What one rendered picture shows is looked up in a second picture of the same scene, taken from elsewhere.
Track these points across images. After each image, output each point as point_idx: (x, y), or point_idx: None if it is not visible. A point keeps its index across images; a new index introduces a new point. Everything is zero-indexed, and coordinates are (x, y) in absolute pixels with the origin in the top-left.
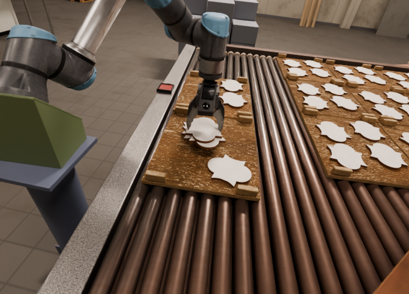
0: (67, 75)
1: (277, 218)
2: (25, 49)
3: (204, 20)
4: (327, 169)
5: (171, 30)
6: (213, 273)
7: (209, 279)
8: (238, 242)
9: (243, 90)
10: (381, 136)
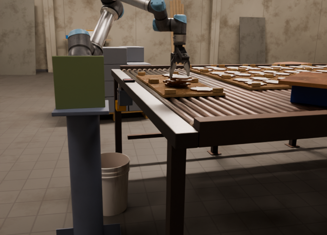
0: None
1: (237, 97)
2: (84, 38)
3: (176, 16)
4: (249, 86)
5: (160, 23)
6: (222, 106)
7: None
8: (225, 101)
9: None
10: (268, 79)
